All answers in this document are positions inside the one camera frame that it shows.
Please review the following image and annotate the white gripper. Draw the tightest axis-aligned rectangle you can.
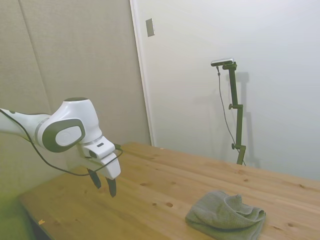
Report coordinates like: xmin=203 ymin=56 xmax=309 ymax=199
xmin=79 ymin=149 xmax=122 ymax=199

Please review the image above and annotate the grey towel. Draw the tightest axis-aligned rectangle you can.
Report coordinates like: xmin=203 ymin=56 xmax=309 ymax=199
xmin=185 ymin=189 xmax=267 ymax=239

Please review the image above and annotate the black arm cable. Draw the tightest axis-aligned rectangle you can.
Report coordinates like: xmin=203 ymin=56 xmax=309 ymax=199
xmin=0 ymin=108 xmax=124 ymax=177

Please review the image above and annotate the white vertical wall trim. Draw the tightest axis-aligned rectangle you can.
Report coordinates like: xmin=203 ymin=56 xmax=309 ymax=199
xmin=129 ymin=0 xmax=156 ymax=147

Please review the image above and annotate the dark jointed camera stand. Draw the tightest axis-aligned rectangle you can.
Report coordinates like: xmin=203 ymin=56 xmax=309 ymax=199
xmin=222 ymin=61 xmax=247 ymax=166

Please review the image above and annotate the grey wall plate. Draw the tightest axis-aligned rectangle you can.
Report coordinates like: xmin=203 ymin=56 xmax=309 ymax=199
xmin=145 ymin=17 xmax=156 ymax=38

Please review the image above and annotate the silver camera on stand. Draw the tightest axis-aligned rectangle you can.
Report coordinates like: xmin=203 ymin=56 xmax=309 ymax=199
xmin=210 ymin=57 xmax=235 ymax=67

